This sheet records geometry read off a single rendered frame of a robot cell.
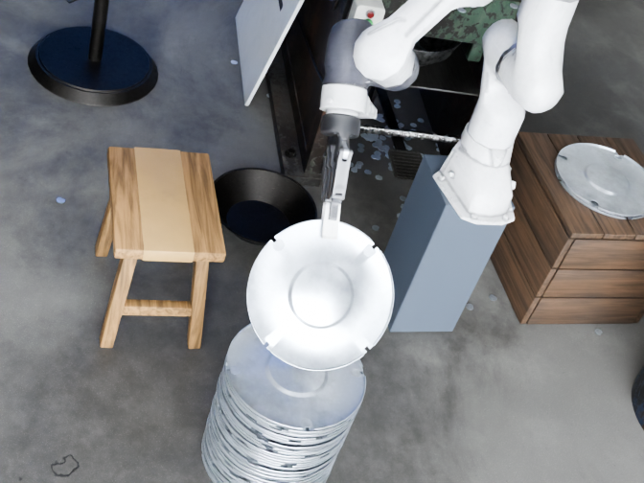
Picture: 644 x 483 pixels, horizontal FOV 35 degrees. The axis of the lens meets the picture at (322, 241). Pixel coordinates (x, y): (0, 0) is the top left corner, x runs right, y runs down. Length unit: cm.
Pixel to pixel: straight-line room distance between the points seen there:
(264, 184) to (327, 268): 96
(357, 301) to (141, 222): 55
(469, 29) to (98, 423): 142
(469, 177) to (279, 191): 72
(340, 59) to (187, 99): 130
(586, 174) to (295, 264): 111
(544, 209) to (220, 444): 109
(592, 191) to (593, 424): 60
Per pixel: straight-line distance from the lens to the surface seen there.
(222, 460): 219
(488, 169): 235
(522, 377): 272
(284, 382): 207
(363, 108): 197
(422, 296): 259
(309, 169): 298
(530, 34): 219
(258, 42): 329
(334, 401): 208
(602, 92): 398
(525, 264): 282
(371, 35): 187
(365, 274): 199
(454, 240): 246
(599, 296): 288
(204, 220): 230
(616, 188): 283
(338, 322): 198
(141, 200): 232
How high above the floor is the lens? 188
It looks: 42 degrees down
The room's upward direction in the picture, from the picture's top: 19 degrees clockwise
